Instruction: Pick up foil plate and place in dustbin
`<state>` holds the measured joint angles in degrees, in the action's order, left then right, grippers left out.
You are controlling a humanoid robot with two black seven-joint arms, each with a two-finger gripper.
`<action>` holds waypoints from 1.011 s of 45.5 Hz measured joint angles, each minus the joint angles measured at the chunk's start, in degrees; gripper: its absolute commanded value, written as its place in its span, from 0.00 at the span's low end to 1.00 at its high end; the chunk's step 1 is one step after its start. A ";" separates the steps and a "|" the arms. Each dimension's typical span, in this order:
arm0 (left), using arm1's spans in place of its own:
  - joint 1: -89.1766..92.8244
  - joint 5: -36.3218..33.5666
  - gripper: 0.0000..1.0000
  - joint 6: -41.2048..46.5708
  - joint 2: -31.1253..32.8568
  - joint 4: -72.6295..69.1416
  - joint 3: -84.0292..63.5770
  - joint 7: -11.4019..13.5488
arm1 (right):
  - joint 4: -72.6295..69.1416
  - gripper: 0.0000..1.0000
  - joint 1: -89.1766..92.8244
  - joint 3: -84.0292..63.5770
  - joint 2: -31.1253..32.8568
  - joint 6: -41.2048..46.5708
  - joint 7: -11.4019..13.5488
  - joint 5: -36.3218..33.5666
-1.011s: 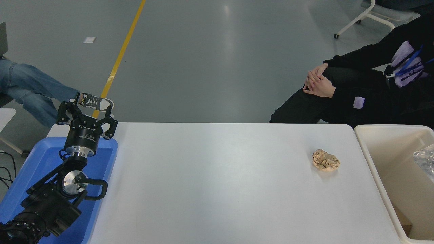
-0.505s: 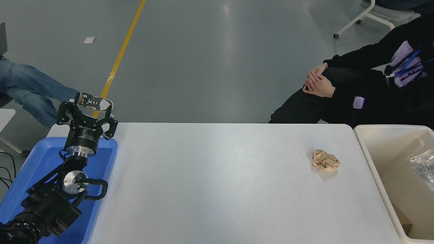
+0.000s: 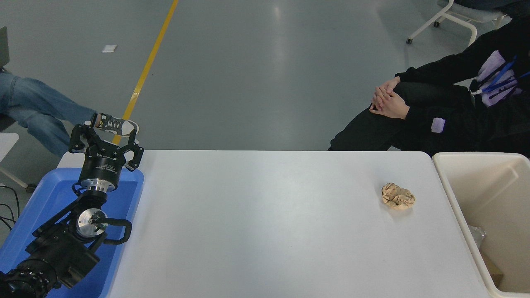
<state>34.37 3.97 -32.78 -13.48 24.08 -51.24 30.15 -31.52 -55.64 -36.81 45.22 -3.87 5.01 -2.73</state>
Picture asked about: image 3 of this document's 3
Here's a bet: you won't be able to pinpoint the blue lanyard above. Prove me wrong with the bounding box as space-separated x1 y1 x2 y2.
472 55 530 96

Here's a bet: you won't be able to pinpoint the white wheeled chair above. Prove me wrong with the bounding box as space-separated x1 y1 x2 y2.
407 0 509 47

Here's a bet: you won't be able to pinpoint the person's left hand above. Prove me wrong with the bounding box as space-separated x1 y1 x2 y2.
369 91 410 120

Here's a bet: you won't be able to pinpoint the blue plastic tray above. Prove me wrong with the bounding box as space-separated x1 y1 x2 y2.
0 167 145 298

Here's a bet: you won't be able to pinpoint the person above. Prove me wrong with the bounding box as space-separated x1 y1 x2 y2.
0 68 140 157
328 16 530 159

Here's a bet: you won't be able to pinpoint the large pale bin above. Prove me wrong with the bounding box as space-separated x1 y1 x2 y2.
431 152 530 298

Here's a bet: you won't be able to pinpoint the crumpled tan paper ball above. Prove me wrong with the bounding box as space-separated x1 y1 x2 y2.
381 183 416 209

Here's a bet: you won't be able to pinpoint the black floor cables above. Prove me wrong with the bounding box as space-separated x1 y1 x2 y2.
0 184 20 232

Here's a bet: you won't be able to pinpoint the person's right hand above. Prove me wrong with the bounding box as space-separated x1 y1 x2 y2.
372 77 401 105

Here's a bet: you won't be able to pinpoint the silver foil plate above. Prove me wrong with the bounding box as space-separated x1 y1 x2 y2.
468 226 487 250

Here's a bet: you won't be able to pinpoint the white side table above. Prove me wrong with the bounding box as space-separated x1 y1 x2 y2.
0 132 36 193

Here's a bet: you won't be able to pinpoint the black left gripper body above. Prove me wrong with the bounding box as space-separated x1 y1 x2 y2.
79 147 128 185

